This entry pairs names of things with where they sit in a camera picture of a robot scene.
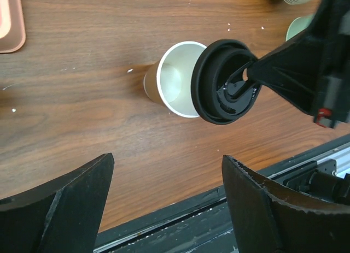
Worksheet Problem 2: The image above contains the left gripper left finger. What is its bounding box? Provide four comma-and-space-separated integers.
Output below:
1, 153, 114, 252

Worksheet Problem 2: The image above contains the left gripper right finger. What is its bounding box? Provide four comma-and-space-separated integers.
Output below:
221, 156, 349, 252

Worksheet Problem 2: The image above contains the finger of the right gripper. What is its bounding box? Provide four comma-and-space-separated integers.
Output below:
226, 31, 329, 117

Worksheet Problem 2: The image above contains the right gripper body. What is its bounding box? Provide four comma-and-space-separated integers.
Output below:
312, 0, 349, 128

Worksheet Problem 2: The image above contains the black coffee cup lid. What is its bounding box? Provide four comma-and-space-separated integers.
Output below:
191, 39, 261, 125

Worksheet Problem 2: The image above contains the brown paper coffee cup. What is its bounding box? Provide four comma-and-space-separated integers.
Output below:
143, 41, 206, 118

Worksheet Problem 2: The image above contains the green straw holder cup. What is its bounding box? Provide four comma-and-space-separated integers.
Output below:
285, 14, 314, 41

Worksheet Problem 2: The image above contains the pink rectangular tray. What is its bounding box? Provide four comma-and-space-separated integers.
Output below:
1, 0, 26, 54

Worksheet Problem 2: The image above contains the aluminium rail frame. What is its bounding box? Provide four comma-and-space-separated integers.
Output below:
259, 142, 349, 180

